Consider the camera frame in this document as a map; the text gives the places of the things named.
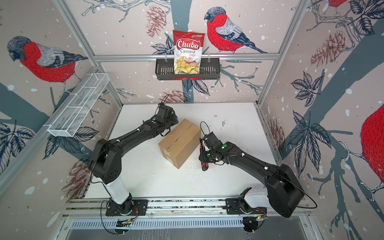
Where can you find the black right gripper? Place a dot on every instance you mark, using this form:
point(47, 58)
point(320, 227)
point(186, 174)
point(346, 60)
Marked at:
point(202, 158)

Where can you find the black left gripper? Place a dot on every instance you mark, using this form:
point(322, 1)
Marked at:
point(173, 116)

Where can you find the red black utility knife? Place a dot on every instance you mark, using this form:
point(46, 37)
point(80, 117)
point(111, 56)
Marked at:
point(203, 156)

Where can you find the brown cardboard express box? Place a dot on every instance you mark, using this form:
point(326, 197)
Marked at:
point(180, 143)

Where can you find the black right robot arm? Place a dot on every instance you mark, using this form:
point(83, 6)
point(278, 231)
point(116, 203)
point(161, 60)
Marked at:
point(284, 191)

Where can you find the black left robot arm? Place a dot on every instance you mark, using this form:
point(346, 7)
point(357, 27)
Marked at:
point(106, 160)

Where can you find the Chuba cassava chips bag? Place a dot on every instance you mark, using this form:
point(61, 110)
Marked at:
point(188, 50)

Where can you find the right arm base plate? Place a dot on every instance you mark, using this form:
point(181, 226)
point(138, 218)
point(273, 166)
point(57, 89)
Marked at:
point(240, 207)

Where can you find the black wire wall basket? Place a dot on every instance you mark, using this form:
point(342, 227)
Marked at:
point(206, 69)

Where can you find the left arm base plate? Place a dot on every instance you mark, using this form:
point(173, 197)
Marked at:
point(128, 208)

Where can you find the white wire mesh shelf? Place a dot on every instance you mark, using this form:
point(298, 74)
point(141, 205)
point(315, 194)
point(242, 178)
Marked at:
point(81, 101)

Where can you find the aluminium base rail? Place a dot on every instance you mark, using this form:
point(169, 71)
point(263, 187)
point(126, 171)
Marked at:
point(163, 206)

